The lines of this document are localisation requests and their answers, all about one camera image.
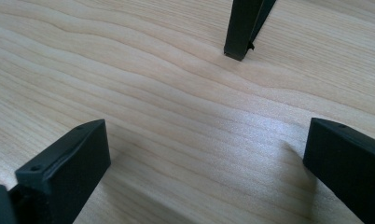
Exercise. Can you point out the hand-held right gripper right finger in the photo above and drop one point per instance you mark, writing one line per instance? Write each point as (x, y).
(347, 161)

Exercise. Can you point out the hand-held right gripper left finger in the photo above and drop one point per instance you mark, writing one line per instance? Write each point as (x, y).
(67, 168)

